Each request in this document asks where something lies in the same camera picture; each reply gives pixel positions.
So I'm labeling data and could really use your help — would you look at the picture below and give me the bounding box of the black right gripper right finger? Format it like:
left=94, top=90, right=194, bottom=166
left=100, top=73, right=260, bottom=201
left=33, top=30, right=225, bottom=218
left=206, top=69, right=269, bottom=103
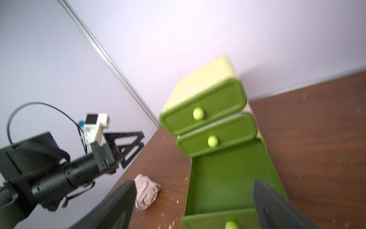
left=252, top=179, right=321, bottom=229

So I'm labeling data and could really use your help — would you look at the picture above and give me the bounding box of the green pink drawer cabinet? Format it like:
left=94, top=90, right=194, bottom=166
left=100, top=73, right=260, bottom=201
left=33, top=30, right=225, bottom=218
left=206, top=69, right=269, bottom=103
left=161, top=55, right=265, bottom=144

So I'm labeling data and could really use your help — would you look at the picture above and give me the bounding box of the dark green top drawer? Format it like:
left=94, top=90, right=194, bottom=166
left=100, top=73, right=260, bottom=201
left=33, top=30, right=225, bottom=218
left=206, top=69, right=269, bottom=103
left=159, top=79, right=247, bottom=135

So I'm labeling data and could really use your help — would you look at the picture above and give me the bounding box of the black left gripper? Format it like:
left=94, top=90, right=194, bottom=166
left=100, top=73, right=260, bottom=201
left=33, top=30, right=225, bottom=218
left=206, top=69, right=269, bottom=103
left=91, top=131, right=144, bottom=175

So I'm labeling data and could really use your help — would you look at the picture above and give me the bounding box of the dark green drawer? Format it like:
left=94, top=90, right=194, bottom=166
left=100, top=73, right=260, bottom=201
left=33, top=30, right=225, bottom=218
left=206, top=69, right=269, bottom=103
left=180, top=138, right=287, bottom=229
left=176, top=113, right=259, bottom=157
left=159, top=79, right=247, bottom=135

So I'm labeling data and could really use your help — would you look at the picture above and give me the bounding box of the dark green bottom drawer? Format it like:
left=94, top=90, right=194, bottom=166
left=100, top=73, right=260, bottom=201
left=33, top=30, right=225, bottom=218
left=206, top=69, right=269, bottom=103
left=180, top=138, right=287, bottom=229

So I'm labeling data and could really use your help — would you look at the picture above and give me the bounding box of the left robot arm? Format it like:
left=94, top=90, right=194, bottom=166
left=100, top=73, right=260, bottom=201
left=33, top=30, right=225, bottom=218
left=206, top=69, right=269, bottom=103
left=1, top=132, right=144, bottom=229

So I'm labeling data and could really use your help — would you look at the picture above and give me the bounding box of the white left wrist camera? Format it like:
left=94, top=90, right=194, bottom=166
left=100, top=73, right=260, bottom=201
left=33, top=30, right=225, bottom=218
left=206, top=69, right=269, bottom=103
left=79, top=113, right=110, bottom=146

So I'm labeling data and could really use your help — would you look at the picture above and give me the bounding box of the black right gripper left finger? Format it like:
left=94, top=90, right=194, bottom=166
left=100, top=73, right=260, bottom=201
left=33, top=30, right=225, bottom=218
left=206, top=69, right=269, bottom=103
left=70, top=180, right=137, bottom=229

